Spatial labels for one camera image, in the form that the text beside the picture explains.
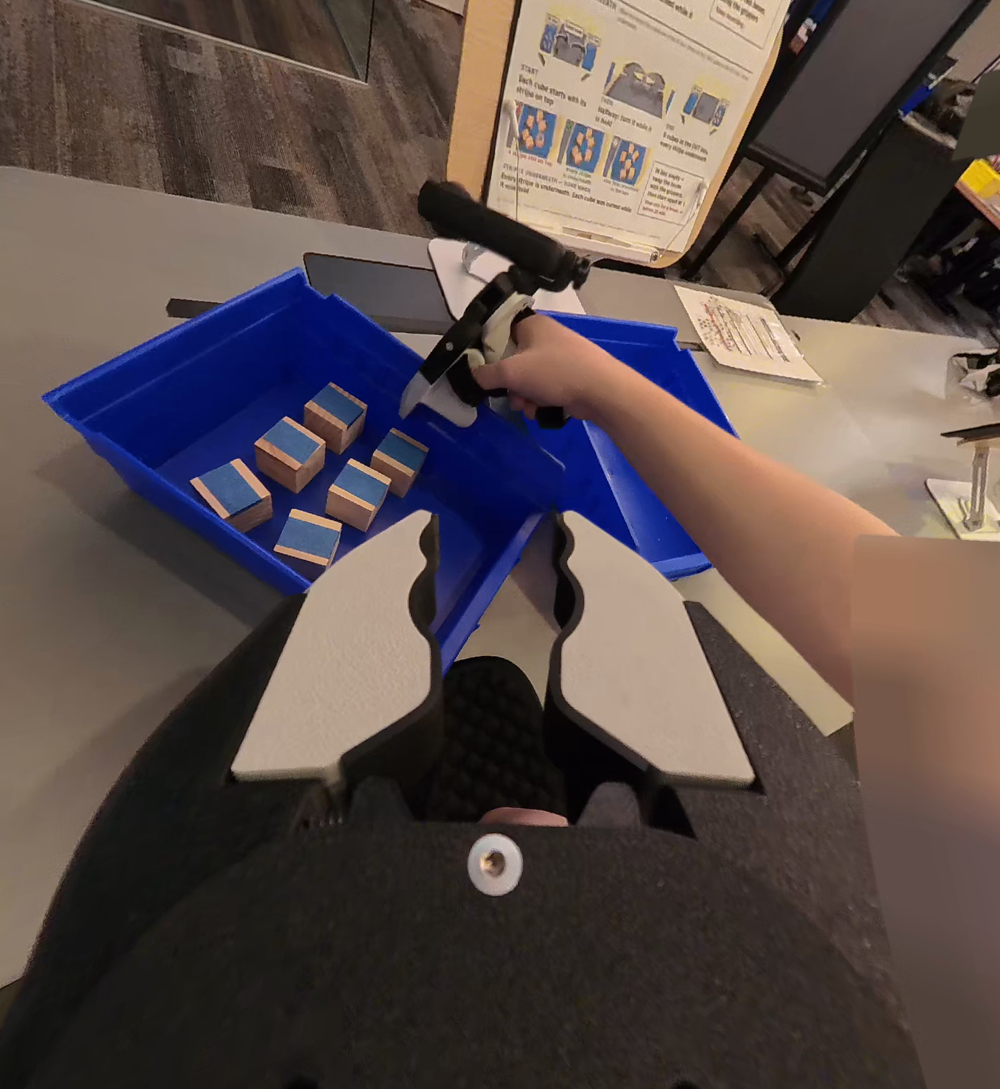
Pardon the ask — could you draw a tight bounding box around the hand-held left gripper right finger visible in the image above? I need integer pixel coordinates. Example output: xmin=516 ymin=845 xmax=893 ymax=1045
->
xmin=545 ymin=509 xmax=758 ymax=809

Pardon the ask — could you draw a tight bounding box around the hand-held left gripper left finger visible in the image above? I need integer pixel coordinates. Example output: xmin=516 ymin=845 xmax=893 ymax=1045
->
xmin=230 ymin=509 xmax=445 ymax=809

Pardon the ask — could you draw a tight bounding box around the blue plastic bin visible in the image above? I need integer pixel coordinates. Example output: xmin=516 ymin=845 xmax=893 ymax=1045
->
xmin=512 ymin=310 xmax=739 ymax=581
xmin=43 ymin=268 xmax=567 ymax=669

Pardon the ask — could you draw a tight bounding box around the person's right forearm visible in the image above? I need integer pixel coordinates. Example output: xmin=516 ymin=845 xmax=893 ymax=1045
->
xmin=589 ymin=357 xmax=901 ymax=707

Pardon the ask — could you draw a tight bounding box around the person's right hand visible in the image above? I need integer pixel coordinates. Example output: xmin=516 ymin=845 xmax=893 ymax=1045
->
xmin=474 ymin=312 xmax=630 ymax=424

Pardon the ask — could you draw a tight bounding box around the white board stand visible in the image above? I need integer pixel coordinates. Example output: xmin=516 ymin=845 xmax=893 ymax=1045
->
xmin=427 ymin=238 xmax=586 ymax=316

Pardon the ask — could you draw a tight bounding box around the black tablet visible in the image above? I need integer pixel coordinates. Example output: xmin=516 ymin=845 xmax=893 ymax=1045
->
xmin=302 ymin=252 xmax=460 ymax=331

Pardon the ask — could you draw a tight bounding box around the illustrated instruction board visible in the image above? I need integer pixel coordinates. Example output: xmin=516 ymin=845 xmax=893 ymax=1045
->
xmin=447 ymin=0 xmax=794 ymax=269

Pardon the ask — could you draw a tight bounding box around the printed paper sheet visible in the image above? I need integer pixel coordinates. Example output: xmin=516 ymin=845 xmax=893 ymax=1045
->
xmin=674 ymin=285 xmax=824 ymax=386

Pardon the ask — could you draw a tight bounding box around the black office chair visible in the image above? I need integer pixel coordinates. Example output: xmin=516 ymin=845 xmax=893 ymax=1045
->
xmin=770 ymin=115 xmax=977 ymax=323

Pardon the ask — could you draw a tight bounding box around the clear panel stand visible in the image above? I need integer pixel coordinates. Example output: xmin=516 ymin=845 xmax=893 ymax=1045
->
xmin=925 ymin=442 xmax=1000 ymax=541

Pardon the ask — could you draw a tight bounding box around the idle black white gripper device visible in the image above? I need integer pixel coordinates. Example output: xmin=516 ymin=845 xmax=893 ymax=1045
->
xmin=951 ymin=344 xmax=1000 ymax=418

